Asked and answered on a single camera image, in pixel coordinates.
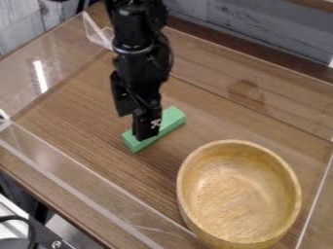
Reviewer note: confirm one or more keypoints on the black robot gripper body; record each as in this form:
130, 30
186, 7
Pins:
143, 71

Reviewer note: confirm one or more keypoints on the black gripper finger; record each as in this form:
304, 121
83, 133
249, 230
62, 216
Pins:
123, 101
146, 120

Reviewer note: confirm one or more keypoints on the green rectangular block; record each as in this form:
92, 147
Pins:
174, 118

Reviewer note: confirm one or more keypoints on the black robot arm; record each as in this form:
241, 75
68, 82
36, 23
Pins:
138, 21

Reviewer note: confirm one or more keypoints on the brown wooden bowl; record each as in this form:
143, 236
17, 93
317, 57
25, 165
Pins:
238, 194

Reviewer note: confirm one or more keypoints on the clear acrylic corner bracket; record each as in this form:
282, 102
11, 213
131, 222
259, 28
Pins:
99, 36

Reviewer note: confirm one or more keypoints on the clear acrylic tray enclosure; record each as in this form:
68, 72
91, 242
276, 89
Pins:
241, 92

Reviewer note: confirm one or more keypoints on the black metal mount with screw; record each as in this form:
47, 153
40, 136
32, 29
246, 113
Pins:
41, 238

